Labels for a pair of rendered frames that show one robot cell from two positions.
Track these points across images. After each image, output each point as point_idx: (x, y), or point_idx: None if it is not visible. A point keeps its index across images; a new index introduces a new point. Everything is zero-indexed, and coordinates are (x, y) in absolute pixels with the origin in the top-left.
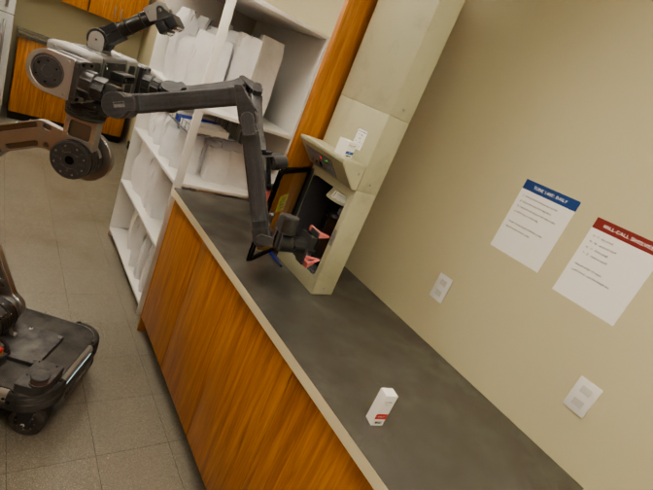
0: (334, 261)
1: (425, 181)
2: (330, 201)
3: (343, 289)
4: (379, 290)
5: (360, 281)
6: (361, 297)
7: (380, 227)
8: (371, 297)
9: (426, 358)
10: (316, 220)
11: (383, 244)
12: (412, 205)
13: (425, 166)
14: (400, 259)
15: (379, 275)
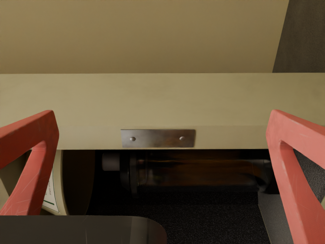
0: (247, 99)
1: (22, 38)
2: (125, 200)
3: (317, 70)
4: (271, 19)
5: (274, 69)
6: (313, 17)
7: None
8: (298, 7)
9: None
10: (181, 216)
11: (179, 63)
12: (77, 40)
13: (3, 53)
14: (183, 4)
15: (241, 37)
